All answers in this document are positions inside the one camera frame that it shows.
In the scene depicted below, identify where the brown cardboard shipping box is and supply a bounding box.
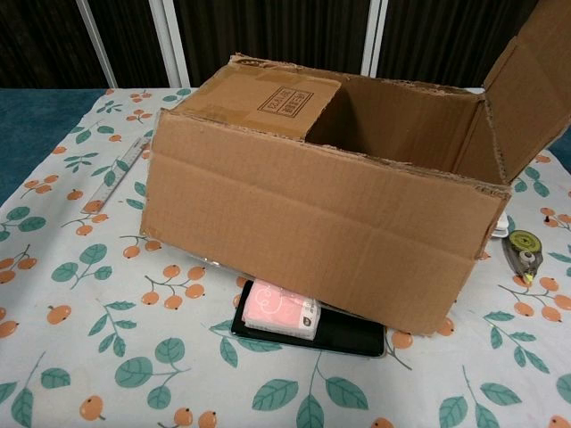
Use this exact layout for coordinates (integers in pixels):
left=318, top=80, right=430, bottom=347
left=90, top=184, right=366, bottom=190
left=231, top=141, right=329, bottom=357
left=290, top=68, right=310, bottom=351
left=140, top=0, right=571, bottom=338

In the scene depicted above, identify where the pink tissue pack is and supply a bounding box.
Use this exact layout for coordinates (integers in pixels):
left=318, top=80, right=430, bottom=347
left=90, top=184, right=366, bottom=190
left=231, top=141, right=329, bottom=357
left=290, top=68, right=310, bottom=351
left=243, top=279, right=322, bottom=340

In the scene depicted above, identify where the black smartphone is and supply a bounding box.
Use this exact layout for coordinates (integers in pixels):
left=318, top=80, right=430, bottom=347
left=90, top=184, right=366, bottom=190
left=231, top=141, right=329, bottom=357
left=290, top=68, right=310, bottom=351
left=228, top=278, right=386, bottom=358

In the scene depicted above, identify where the transparent plastic ruler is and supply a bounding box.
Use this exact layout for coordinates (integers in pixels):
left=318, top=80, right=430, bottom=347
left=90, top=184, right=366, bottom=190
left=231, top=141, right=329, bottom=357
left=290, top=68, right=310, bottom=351
left=81, top=136, right=153, bottom=214

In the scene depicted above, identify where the floral fruit print tablecloth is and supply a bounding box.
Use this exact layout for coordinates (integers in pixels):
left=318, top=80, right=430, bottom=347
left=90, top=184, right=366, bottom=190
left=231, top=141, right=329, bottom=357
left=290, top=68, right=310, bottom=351
left=0, top=86, right=571, bottom=428

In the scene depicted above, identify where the green correction tape dispenser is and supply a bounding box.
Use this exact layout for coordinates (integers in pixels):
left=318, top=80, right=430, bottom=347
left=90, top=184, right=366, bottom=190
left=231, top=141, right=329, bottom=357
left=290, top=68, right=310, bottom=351
left=502, top=229, right=543, bottom=286

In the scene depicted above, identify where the white frame post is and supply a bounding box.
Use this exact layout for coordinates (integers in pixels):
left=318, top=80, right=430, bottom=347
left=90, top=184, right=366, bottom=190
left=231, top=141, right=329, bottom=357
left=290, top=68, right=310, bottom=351
left=360, top=0, right=389, bottom=78
left=149, top=0, right=193, bottom=89

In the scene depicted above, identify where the thin grey frame post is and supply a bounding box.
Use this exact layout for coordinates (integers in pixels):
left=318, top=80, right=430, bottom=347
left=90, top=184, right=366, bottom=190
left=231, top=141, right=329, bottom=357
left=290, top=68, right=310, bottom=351
left=76, top=0, right=120, bottom=89

